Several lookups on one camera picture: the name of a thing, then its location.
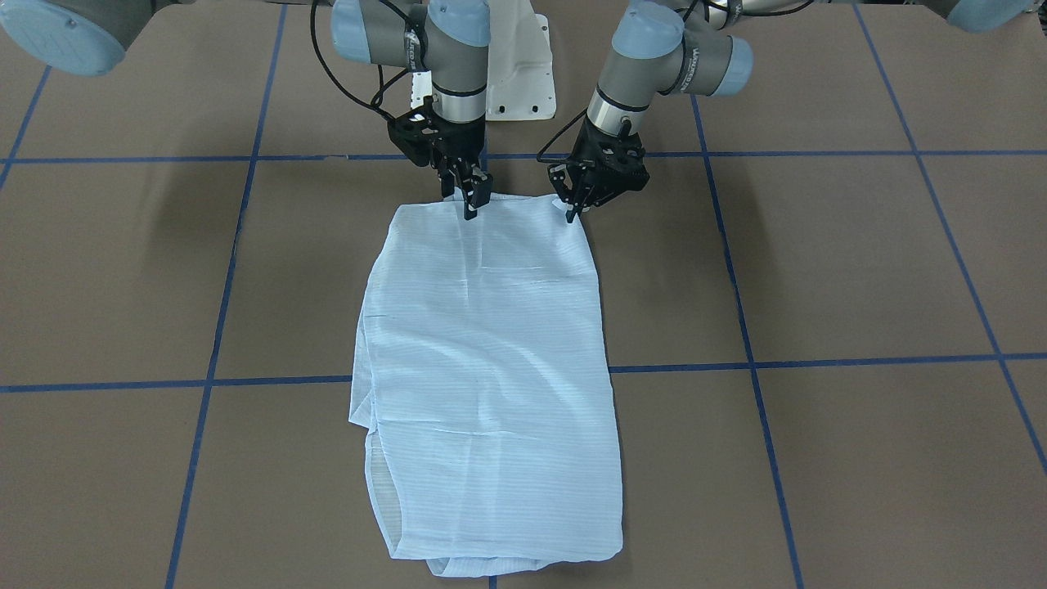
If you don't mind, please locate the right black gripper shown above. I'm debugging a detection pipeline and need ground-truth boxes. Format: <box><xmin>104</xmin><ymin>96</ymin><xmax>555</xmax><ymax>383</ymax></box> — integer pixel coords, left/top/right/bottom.
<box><xmin>431</xmin><ymin>115</ymin><xmax>494</xmax><ymax>221</ymax></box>

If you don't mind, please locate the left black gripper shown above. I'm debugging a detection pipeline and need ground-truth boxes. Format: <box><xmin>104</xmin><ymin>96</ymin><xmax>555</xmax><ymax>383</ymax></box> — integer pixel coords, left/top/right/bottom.
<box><xmin>547</xmin><ymin>116</ymin><xmax>649</xmax><ymax>224</ymax></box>

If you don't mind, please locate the light blue button-up shirt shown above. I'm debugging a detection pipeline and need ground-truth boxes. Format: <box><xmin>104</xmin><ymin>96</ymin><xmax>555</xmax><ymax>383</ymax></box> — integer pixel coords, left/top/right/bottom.
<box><xmin>348</xmin><ymin>195</ymin><xmax>623</xmax><ymax>577</ymax></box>

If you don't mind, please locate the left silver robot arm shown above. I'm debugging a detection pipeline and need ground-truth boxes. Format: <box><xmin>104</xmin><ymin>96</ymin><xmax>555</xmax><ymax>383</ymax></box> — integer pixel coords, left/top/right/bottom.
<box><xmin>547</xmin><ymin>1</ymin><xmax>836</xmax><ymax>231</ymax></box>

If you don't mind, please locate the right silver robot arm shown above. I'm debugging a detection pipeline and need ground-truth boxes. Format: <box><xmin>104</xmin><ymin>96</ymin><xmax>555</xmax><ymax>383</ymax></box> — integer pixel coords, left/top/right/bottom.
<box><xmin>2</xmin><ymin>1</ymin><xmax>493</xmax><ymax>219</ymax></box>

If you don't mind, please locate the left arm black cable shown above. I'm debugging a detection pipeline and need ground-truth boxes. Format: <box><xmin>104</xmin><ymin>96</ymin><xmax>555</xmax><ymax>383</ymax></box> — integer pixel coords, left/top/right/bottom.
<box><xmin>537</xmin><ymin>113</ymin><xmax>591</xmax><ymax>164</ymax></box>

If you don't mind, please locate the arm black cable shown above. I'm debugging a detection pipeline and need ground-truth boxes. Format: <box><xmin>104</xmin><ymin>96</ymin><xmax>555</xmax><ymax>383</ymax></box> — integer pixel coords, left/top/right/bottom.
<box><xmin>537</xmin><ymin>113</ymin><xmax>591</xmax><ymax>164</ymax></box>
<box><xmin>308</xmin><ymin>0</ymin><xmax>430</xmax><ymax>124</ymax></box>

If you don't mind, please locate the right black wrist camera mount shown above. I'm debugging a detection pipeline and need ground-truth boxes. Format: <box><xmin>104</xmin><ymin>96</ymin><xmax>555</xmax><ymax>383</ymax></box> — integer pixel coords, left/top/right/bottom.
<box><xmin>388</xmin><ymin>96</ymin><xmax>443</xmax><ymax>168</ymax></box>

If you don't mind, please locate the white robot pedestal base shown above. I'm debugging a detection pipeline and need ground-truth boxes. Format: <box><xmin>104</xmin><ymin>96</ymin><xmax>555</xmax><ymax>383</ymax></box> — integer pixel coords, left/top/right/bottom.
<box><xmin>399</xmin><ymin>1</ymin><xmax>556</xmax><ymax>124</ymax></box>

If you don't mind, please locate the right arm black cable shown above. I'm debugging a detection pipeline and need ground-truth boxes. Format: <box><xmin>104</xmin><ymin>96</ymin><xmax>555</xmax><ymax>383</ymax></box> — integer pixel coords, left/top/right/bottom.
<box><xmin>308</xmin><ymin>0</ymin><xmax>430</xmax><ymax>124</ymax></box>

